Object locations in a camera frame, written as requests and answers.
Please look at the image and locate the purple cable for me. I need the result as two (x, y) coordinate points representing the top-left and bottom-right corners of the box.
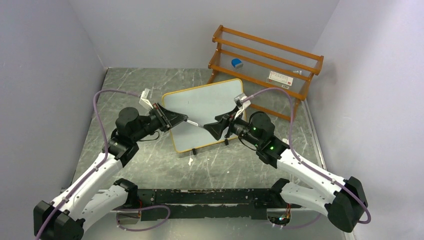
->
(245, 87), (372, 225)
(34, 89), (143, 240)

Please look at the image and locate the white blue marker pen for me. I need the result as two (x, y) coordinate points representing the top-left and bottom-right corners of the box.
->
(186, 119), (204, 129)

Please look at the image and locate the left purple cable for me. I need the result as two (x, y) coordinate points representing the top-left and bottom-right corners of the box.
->
(34, 89), (143, 240)

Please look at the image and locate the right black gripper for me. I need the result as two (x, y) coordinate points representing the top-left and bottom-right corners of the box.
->
(203, 106), (262, 148)

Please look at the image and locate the blue whiteboard eraser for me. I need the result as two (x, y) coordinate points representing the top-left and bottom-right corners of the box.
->
(230, 58), (244, 69)

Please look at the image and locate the whiteboard metal stand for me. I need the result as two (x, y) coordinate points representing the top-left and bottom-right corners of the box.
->
(191, 138), (229, 155)

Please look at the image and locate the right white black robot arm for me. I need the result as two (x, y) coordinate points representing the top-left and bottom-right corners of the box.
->
(204, 108), (369, 233)

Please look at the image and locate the yellow framed whiteboard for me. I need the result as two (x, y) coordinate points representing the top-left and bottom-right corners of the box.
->
(162, 78), (244, 153)

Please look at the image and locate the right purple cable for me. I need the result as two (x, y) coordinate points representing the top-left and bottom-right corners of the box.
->
(245, 87), (372, 225)

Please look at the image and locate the orange wooden rack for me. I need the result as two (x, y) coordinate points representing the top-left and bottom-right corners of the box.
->
(208, 25), (324, 111)

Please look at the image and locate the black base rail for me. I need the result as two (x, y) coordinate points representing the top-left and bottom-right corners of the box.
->
(137, 188), (288, 221)

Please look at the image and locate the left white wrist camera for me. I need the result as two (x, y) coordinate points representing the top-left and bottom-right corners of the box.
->
(139, 88), (153, 111)

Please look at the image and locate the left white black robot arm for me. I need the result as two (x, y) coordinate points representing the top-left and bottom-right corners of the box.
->
(33, 103), (188, 240)

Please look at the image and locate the aluminium frame rail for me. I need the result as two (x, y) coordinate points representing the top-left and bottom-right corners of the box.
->
(60, 188), (119, 213)

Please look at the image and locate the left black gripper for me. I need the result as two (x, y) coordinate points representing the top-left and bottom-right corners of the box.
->
(131, 101), (187, 142)

